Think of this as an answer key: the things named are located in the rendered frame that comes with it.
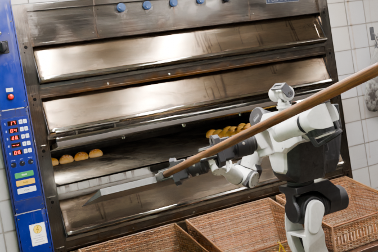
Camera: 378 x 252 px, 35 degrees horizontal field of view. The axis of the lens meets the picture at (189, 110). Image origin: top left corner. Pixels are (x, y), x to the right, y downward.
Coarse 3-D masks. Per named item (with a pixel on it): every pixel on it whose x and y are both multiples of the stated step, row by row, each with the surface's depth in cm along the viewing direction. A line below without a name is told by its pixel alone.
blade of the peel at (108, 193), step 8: (120, 184) 261; (128, 184) 263; (136, 184) 264; (144, 184) 265; (152, 184) 275; (160, 184) 289; (168, 184) 305; (104, 192) 257; (112, 192) 259; (120, 192) 269; (128, 192) 282; (136, 192) 297; (88, 200) 276; (96, 200) 275; (104, 200) 289
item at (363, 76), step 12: (360, 72) 144; (372, 72) 140; (336, 84) 152; (348, 84) 148; (312, 96) 161; (324, 96) 157; (288, 108) 172; (300, 108) 166; (264, 120) 184; (276, 120) 178; (240, 132) 198; (252, 132) 191; (228, 144) 205; (192, 156) 234; (204, 156) 223; (180, 168) 244
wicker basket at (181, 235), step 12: (156, 228) 323; (168, 228) 326; (180, 228) 322; (120, 240) 314; (132, 240) 316; (144, 240) 319; (156, 240) 322; (168, 240) 324; (180, 240) 324; (192, 240) 310
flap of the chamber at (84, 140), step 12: (300, 96) 352; (240, 108) 334; (252, 108) 337; (264, 108) 352; (180, 120) 318; (192, 120) 321; (204, 120) 340; (120, 132) 303; (132, 132) 306; (144, 132) 324; (60, 144) 290; (72, 144) 292; (84, 144) 311
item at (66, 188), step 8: (168, 160) 337; (136, 168) 325; (144, 168) 324; (152, 168) 326; (160, 168) 328; (104, 176) 315; (112, 176) 316; (120, 176) 318; (128, 176) 320; (136, 176) 322; (64, 184) 307; (72, 184) 307; (80, 184) 309; (88, 184) 310; (96, 184) 312; (64, 192) 305
